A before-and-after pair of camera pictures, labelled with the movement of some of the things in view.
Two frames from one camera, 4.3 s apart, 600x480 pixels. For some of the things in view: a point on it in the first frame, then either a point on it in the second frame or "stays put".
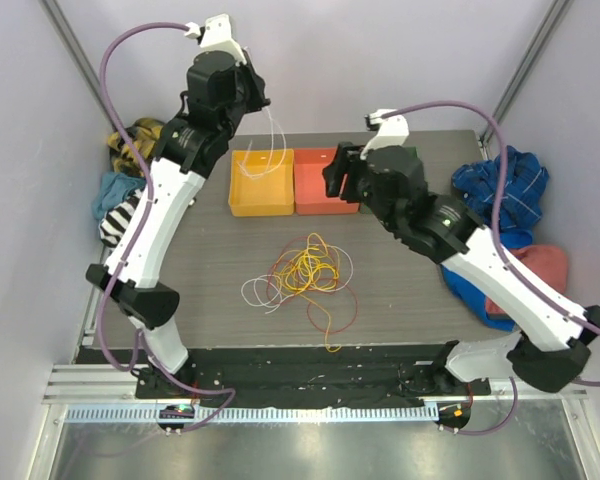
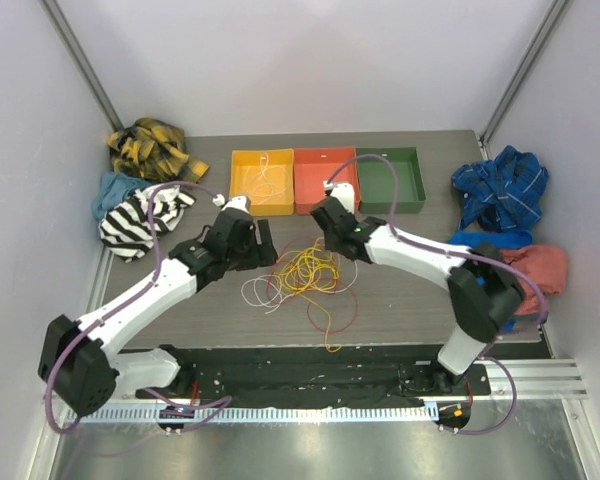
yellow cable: (314, 268) stays put
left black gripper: (259, 100) → (264, 253)
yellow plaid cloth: (143, 134) stays put
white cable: (271, 151) → (267, 180)
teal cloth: (114, 189) stays put
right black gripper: (335, 173) → (328, 243)
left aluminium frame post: (79, 58) stays put
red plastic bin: (310, 185) stays put
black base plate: (306, 375) stays put
